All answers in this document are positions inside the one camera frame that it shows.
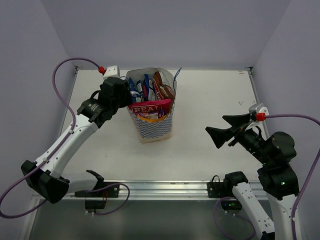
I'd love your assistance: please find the black base bracket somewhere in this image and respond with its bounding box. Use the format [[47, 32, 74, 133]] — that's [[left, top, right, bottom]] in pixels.
[[206, 175, 242, 213], [74, 170, 120, 213]]

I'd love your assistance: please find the left black base bracket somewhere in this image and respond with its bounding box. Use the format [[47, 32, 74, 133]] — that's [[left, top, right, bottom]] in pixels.
[[74, 170, 120, 213]]

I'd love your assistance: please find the blue white snack bag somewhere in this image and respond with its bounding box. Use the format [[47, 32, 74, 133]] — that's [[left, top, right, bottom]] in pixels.
[[141, 74, 156, 102]]

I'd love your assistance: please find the dark blue chip bag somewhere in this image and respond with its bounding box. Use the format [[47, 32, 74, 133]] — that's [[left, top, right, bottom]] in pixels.
[[128, 78, 142, 103]]

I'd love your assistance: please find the pink Real snack packet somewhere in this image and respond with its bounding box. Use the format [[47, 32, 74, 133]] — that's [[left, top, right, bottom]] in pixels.
[[128, 98, 173, 119]]

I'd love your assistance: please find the right black base bracket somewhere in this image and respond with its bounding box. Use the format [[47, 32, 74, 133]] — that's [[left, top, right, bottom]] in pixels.
[[206, 175, 242, 213]]

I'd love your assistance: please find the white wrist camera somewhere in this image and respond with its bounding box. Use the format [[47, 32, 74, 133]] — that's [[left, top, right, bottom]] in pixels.
[[103, 65, 120, 79], [248, 103, 269, 123]]

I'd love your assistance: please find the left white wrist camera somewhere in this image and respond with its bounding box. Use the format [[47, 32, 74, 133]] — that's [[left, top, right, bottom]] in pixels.
[[103, 65, 120, 79]]

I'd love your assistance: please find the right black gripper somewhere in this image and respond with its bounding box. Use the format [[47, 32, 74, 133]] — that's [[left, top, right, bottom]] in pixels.
[[206, 111, 273, 166]]

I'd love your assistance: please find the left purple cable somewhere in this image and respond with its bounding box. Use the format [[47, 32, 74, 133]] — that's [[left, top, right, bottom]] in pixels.
[[0, 57, 131, 219]]

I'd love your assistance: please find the orange snack packet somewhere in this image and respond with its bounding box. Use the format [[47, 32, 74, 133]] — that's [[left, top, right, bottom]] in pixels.
[[137, 112, 167, 123]]

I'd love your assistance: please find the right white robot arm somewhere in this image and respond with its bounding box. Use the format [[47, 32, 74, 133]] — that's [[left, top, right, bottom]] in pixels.
[[205, 112, 303, 240]]

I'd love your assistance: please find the aluminium mounting rail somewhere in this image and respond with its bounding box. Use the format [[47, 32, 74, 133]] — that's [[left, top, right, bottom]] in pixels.
[[31, 179, 276, 201]]

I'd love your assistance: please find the blue patterned paper bag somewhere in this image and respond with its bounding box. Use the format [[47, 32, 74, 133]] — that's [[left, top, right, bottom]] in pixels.
[[125, 67, 182, 143]]

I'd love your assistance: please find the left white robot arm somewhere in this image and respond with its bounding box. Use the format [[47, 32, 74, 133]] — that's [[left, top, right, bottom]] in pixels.
[[21, 77, 133, 204]]

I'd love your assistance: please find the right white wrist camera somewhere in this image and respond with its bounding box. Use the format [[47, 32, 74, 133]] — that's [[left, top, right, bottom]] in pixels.
[[248, 103, 269, 123]]

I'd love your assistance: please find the brown cassava chips bag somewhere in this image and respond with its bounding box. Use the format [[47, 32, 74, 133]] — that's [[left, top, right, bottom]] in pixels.
[[153, 71, 176, 101]]

